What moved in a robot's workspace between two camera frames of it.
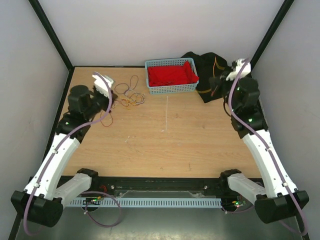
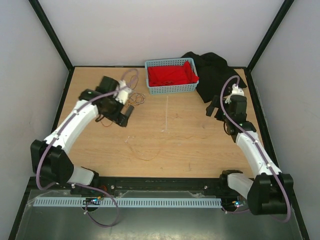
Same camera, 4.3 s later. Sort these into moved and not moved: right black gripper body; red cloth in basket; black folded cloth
Moved: right black gripper body
Not moved: black folded cloth; red cloth in basket
